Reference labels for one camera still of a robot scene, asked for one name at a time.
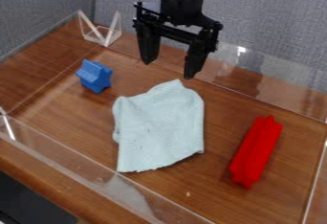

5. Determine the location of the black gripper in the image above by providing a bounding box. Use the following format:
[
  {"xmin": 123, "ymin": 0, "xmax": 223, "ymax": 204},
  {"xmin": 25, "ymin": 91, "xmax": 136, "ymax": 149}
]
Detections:
[{"xmin": 133, "ymin": 1, "xmax": 223, "ymax": 79}]

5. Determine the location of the blue star-shaped block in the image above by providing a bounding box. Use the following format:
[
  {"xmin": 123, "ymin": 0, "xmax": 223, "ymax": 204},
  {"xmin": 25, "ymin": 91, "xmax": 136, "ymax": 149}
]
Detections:
[{"xmin": 75, "ymin": 59, "xmax": 113, "ymax": 94}]

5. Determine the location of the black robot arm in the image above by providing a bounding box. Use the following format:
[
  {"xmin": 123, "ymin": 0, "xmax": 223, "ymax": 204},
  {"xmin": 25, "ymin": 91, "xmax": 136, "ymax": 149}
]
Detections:
[{"xmin": 133, "ymin": 0, "xmax": 223, "ymax": 79}]

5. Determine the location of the red star-profile block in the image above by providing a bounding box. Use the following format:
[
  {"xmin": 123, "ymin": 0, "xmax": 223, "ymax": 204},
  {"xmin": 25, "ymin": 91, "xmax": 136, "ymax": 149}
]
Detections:
[{"xmin": 228, "ymin": 116, "xmax": 283, "ymax": 189}]

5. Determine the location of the clear acrylic corner bracket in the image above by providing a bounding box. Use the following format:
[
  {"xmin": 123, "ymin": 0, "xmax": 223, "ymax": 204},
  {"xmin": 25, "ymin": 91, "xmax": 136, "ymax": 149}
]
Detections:
[{"xmin": 77, "ymin": 11, "xmax": 123, "ymax": 47}]

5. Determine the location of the light blue cloth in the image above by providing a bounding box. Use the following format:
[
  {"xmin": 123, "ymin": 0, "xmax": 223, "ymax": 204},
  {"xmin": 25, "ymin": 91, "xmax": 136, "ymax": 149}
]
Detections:
[{"xmin": 112, "ymin": 79, "xmax": 204, "ymax": 172}]

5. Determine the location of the clear acrylic enclosure wall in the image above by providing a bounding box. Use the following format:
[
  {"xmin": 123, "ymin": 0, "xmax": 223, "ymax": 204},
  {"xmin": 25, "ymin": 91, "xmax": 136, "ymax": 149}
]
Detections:
[{"xmin": 0, "ymin": 16, "xmax": 327, "ymax": 224}]

